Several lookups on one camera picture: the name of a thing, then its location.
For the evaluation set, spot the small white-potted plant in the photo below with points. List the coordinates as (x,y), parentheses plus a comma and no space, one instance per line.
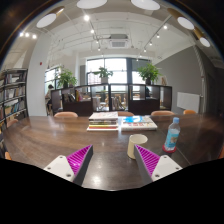
(103,73)

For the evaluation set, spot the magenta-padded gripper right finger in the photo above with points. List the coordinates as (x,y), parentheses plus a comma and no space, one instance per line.
(163,167)

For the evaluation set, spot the ceiling air conditioner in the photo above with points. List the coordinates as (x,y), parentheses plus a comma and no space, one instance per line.
(118,42)

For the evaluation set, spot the bushy potted plant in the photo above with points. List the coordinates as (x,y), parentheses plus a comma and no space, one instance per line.
(66,77)

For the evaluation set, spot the stack of books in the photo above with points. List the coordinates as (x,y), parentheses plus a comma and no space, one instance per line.
(103,121)

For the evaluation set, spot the large dark-potted plant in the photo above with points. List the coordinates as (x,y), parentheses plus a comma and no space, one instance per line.
(148,71)

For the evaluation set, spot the tall dark bookshelf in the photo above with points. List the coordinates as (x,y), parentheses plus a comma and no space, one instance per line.
(13,96)

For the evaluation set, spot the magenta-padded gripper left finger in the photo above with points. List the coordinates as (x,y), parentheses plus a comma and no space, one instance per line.
(61,166)

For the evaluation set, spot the low dark shelf unit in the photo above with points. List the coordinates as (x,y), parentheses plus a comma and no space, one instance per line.
(78,108)

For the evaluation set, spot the ceiling lights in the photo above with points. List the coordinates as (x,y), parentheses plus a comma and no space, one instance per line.
(46,20)

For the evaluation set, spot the cream ceramic mug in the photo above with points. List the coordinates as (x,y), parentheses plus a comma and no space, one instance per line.
(135,143)

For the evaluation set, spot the white wall radiator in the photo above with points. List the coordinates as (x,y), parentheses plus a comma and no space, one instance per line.
(188,101)

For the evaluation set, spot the clear blue-capped water bottle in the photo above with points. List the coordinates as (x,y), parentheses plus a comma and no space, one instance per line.
(172,135)

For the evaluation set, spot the person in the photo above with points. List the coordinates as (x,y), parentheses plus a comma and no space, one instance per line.
(49,96)

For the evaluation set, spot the blue-covered book stack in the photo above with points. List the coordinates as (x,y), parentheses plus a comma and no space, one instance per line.
(138,124)

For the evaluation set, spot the flat round red coaster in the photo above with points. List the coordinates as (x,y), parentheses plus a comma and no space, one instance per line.
(165,150)

